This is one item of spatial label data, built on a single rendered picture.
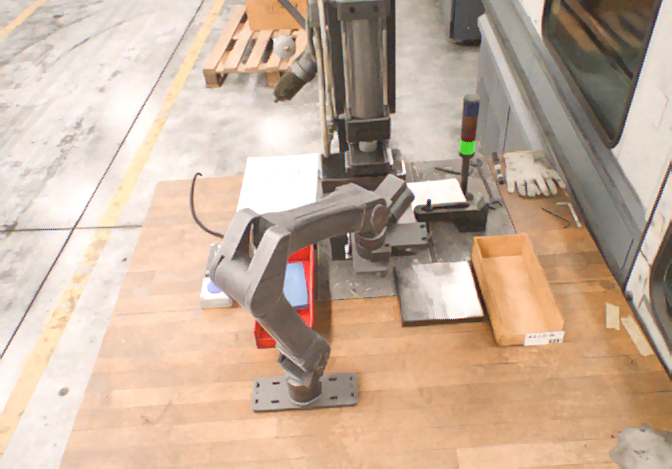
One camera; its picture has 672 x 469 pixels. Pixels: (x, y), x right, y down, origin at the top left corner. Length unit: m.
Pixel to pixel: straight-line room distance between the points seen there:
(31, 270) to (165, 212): 1.57
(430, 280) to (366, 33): 0.55
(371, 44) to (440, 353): 0.61
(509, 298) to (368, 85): 0.55
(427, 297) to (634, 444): 0.46
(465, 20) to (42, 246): 3.10
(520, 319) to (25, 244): 2.58
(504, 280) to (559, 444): 0.38
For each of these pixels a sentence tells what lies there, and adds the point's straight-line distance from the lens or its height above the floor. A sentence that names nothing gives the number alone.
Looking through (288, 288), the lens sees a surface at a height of 0.91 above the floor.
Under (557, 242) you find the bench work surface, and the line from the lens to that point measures 1.44.
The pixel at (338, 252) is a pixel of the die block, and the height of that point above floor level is 0.93.
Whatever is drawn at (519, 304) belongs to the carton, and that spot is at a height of 0.90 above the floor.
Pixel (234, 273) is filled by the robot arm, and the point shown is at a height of 1.30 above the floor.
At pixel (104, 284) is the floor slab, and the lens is 2.84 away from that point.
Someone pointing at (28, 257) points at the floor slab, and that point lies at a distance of 3.18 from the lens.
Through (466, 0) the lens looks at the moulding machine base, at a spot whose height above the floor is 0.36.
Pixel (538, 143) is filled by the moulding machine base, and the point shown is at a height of 0.71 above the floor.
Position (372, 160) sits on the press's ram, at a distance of 1.17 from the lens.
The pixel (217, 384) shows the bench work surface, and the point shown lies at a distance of 1.18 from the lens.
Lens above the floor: 1.86
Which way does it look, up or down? 41 degrees down
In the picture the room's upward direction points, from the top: 5 degrees counter-clockwise
